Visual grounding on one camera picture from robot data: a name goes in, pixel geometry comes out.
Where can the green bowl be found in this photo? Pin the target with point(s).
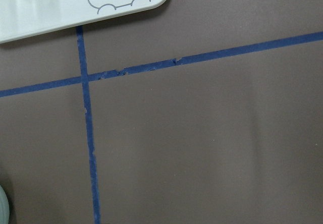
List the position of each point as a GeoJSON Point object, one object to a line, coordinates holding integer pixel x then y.
{"type": "Point", "coordinates": [5, 210]}

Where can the white bear tray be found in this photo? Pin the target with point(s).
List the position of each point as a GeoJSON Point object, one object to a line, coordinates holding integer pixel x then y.
{"type": "Point", "coordinates": [26, 18]}

